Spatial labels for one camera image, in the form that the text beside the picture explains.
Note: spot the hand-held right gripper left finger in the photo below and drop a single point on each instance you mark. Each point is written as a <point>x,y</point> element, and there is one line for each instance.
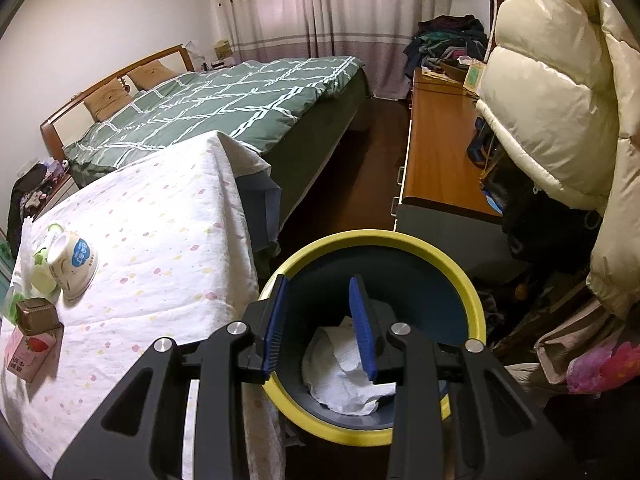
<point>275,330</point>

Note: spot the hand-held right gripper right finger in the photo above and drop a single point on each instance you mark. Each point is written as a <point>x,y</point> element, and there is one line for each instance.
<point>362,330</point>

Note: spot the white tissue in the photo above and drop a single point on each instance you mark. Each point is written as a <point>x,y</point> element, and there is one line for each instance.
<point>340,375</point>

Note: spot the yellow-rimmed trash bin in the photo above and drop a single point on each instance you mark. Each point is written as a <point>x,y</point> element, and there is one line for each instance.
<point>450,280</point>

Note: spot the white paper bowl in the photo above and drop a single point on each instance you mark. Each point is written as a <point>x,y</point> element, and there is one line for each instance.
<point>75,265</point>

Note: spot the green and white bottle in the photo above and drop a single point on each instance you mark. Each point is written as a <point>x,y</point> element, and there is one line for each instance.
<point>44,275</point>

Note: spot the small brown box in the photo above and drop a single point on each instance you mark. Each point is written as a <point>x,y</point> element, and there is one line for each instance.
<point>37,316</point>

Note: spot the pink milk carton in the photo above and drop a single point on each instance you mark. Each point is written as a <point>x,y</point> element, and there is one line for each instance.
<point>27,355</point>

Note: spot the wooden cabinet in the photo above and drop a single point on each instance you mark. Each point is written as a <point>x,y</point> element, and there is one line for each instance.
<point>440,160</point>

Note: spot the green plaid duvet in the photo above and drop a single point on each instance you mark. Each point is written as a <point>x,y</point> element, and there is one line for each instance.
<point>210,105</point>

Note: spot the pink bag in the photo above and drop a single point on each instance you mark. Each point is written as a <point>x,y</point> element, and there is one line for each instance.
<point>600,365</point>

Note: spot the white nightstand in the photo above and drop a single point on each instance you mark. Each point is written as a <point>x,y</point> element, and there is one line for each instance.
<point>60,185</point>

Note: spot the pale green card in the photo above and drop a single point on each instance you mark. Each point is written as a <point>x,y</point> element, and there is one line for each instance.
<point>475,76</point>

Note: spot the dark clothes pile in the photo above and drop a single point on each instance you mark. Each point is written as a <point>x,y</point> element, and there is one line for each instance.
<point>27,195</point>

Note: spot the brown bear pillow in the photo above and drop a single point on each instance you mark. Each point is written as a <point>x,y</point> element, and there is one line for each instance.
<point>107,102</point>
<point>150,75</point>

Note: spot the yellow tissue box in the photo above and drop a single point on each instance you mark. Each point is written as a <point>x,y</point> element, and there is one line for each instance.
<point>223,51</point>

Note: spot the cream puffer jacket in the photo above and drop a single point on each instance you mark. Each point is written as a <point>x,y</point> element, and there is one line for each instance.
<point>550,110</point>

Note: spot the wooden bed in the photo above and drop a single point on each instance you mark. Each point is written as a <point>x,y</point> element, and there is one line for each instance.
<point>65,120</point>

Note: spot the pile of mixed clothes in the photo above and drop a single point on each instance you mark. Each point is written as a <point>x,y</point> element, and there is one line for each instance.
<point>445,40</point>

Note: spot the pink and white curtain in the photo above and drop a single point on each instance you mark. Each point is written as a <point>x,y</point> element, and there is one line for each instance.
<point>325,10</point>

